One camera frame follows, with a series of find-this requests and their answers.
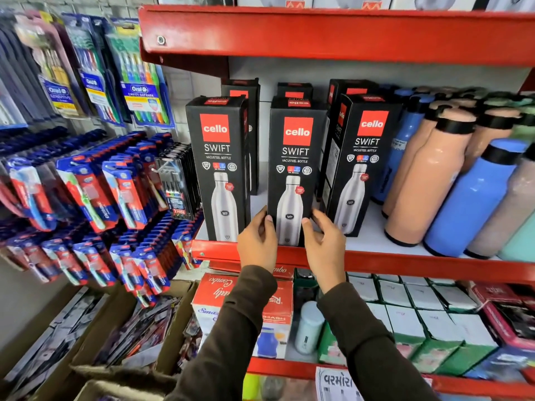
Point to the row of white appliance boxes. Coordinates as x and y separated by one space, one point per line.
355 1

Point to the group of black bottle boxes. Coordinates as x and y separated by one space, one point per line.
217 162

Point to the person's left hand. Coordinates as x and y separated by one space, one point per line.
255 246

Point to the brown cardboard box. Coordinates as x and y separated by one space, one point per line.
113 386

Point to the stack of dark toothbrush packs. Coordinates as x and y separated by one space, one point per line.
14 79

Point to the white paper sign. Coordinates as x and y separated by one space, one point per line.
336 386

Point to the stack of green toothbrush multipacks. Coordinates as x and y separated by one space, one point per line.
140 79

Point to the stack of black pen packs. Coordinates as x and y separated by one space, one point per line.
177 183

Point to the pile of blue packets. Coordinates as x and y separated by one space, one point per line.
501 365

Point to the row of coloured water bottles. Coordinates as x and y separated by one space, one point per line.
468 192

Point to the rows of red-blue toothbrush packets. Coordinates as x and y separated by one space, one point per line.
96 204

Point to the person's right forearm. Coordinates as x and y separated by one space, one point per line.
368 350

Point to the person's right thumb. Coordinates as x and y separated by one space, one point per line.
308 231

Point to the person's left forearm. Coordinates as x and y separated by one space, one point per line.
228 338

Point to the black steel flask carton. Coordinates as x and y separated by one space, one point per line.
296 162

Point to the person's right hand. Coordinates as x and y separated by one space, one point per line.
328 256

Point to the red and white combo box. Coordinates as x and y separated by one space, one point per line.
209 300

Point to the dark green jar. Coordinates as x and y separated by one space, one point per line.
304 288

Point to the stack of pink toothbrush multipacks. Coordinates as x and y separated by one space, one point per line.
52 66

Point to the pile of red packets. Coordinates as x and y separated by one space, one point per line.
505 309

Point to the small white bottle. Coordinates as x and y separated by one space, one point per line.
309 327

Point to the cardboard box of flat packets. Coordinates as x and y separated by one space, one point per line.
50 346
142 329

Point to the person's left thumb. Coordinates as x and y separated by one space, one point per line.
270 226

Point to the stack of white-green boxes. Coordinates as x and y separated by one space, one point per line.
418 317

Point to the red metal shelf board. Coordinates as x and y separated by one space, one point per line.
459 384
397 263
334 35

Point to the stack of blue toothbrush multipacks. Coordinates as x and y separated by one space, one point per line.
92 70

